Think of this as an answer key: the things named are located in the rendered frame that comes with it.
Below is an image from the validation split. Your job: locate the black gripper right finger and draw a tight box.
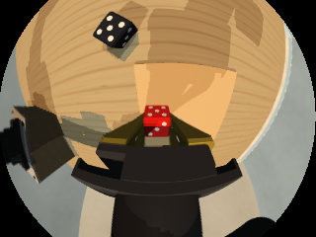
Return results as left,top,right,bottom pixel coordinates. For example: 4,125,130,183
169,113,214,151

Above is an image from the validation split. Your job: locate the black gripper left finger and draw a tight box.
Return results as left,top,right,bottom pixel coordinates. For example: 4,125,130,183
100,113,145,146

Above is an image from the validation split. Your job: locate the red die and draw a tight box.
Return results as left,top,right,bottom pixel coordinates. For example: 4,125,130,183
143,106,171,137

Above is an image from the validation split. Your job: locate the black die with white pips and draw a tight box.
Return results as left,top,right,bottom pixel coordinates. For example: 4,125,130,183
93,11,137,48

